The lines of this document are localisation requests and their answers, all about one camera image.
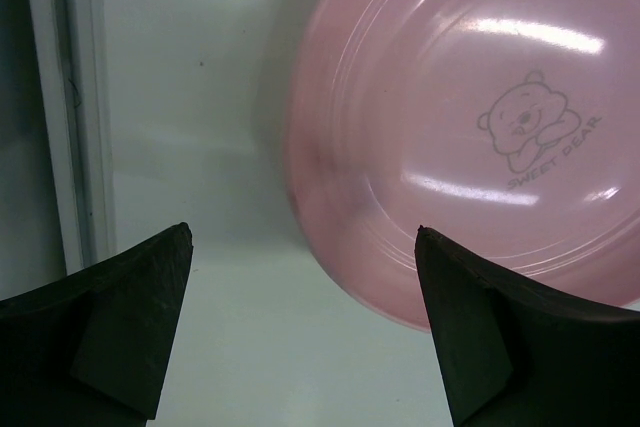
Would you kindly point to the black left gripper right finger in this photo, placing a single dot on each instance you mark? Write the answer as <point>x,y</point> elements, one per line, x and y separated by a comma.
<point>515,352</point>

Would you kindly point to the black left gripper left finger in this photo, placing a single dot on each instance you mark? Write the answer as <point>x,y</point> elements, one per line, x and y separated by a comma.
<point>93,348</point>

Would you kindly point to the pink plate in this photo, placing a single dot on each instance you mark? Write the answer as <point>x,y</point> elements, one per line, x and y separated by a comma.
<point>510,126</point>

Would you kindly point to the aluminium frame rail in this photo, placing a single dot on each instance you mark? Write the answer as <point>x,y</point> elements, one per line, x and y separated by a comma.
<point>71,52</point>

